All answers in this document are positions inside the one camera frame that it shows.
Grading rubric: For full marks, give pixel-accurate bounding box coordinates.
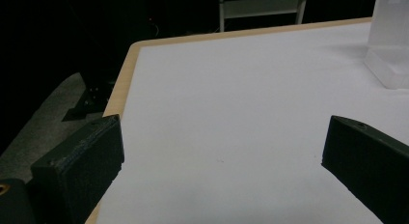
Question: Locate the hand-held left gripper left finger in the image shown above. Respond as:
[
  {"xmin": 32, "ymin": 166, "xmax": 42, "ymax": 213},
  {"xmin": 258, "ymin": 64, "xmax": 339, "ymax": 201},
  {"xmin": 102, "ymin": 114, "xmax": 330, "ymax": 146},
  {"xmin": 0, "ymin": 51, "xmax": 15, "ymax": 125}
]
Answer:
[{"xmin": 30, "ymin": 113, "xmax": 125, "ymax": 224}]

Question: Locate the grey metal stand frame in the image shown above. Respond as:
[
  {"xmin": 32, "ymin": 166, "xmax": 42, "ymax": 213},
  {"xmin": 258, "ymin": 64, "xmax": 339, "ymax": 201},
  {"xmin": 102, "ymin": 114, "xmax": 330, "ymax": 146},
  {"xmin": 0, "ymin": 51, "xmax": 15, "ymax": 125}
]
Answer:
[{"xmin": 218, "ymin": 0, "xmax": 309, "ymax": 33}]

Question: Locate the dark stand base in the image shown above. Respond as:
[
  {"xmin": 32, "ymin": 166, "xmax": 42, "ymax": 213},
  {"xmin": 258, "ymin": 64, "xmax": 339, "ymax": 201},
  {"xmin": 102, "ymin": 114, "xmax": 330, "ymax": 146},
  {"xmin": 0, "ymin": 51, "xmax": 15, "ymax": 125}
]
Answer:
[{"xmin": 61, "ymin": 84, "xmax": 114, "ymax": 123}]

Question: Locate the translucent plastic pencil case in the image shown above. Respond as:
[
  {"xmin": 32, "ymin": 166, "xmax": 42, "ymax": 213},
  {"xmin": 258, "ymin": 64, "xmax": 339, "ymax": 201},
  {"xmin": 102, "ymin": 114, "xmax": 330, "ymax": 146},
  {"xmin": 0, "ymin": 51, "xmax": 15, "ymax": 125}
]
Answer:
[{"xmin": 364, "ymin": 0, "xmax": 409, "ymax": 90}]

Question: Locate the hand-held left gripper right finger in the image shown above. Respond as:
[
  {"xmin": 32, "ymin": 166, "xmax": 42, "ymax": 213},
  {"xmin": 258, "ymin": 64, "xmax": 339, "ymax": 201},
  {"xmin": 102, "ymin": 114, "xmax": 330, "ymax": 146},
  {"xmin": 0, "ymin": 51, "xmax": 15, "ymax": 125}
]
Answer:
[{"xmin": 320, "ymin": 115, "xmax": 409, "ymax": 224}]

